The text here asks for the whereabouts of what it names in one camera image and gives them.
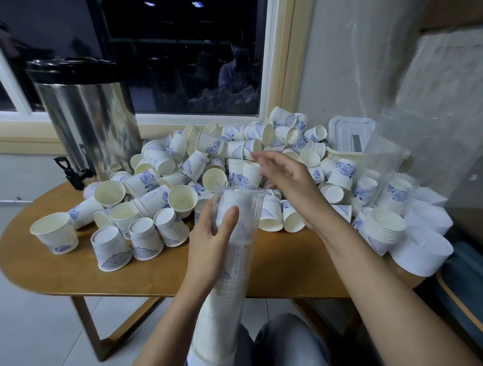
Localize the clear plastic bag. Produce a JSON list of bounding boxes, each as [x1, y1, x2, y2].
[[361, 23, 483, 199]]

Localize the white plastic lid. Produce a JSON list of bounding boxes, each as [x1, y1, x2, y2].
[[328, 115, 377, 156]]

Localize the pile of paper cups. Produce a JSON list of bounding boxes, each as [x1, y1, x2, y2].
[[30, 106, 420, 272]]

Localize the nested stack of paper cups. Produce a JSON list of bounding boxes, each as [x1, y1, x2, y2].
[[362, 207, 409, 256], [191, 219, 255, 364]]

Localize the wooden table leg frame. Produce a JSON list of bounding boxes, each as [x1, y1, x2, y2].
[[70, 296, 163, 361]]

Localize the white framed window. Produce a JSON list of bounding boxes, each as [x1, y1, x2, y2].
[[0, 0, 315, 142]]

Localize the person's left hand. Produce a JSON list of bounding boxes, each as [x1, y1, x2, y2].
[[183, 200, 241, 295]]

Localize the person's right hand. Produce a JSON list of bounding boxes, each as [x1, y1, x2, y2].
[[251, 151, 337, 227]]

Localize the single blue-printed paper cup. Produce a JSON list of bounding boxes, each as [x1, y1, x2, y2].
[[228, 159, 264, 190]]

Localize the clear plastic cup dispenser tube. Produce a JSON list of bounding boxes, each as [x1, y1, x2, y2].
[[187, 185, 266, 366]]

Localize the blue bin with tan rim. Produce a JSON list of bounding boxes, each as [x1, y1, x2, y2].
[[434, 241, 483, 334]]

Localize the person's blue jeans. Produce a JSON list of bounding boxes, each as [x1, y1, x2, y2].
[[185, 313, 335, 366]]

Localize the stainless steel water dispenser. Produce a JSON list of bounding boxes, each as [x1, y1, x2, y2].
[[25, 58, 144, 191]]

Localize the person's right forearm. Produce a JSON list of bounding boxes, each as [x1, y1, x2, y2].
[[313, 207, 483, 366]]

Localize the person's left forearm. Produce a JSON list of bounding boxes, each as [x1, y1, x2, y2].
[[134, 287, 220, 366]]

